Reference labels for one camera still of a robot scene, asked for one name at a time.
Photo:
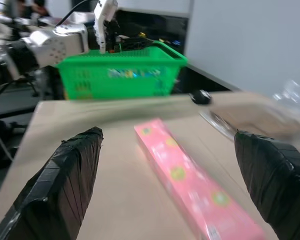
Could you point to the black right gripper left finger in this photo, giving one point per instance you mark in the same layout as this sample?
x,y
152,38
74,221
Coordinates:
x,y
60,180

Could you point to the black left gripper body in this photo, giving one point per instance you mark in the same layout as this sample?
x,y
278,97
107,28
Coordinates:
x,y
113,37

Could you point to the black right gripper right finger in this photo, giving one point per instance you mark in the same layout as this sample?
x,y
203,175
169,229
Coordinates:
x,y
277,180

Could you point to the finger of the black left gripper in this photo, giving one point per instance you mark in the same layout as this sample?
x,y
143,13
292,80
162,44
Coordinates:
x,y
137,43

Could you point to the black round cap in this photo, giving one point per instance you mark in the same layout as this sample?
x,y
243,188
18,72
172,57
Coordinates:
x,y
201,97

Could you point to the clear plastic packaging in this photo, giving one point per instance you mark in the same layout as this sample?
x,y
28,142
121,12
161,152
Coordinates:
x,y
291,93

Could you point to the green plastic basket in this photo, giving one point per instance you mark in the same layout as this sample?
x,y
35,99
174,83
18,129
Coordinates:
x,y
115,82

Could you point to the person's bare hand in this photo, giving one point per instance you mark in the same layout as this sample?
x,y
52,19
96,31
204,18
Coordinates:
x,y
255,116

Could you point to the long pink printed box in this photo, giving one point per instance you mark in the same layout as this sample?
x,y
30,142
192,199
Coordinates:
x,y
185,175

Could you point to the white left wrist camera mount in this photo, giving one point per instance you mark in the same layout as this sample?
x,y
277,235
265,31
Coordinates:
x,y
102,15

